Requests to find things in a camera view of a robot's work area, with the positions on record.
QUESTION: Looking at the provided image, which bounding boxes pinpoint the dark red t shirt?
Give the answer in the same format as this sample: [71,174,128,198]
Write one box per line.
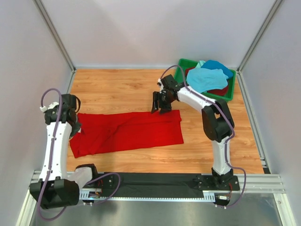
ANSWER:
[185,68,229,96]

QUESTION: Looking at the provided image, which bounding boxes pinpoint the green plastic bin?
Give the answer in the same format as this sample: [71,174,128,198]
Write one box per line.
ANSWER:
[178,58,236,102]

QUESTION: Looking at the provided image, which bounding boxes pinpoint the right aluminium corner post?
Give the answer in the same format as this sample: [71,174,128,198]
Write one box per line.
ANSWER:
[237,0,284,73]

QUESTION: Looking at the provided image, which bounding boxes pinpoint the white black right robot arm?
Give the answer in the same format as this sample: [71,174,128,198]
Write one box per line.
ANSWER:
[151,75,234,190]

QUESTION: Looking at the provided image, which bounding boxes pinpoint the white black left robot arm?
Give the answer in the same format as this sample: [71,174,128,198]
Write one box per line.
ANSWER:
[30,94,99,210]

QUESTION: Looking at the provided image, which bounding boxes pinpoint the grey slotted cable duct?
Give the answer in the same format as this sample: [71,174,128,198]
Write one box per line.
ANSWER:
[79,190,215,202]

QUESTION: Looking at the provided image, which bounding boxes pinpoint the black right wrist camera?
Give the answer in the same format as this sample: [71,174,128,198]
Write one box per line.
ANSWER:
[160,74,184,91]

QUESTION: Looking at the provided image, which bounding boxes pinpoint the aluminium corner post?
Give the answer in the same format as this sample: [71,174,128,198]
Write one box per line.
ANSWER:
[237,0,284,73]
[33,0,76,72]

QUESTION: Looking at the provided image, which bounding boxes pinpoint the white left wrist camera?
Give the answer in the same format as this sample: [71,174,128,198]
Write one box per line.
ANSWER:
[40,102,59,113]

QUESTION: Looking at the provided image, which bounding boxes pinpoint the left aluminium corner post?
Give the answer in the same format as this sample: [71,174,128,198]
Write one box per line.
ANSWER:
[33,0,76,72]

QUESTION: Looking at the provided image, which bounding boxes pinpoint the light blue t shirt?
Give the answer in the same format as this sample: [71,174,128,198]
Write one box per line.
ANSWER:
[186,60,232,93]

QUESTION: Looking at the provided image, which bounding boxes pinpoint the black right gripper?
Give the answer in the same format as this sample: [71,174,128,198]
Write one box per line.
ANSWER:
[151,91,175,115]

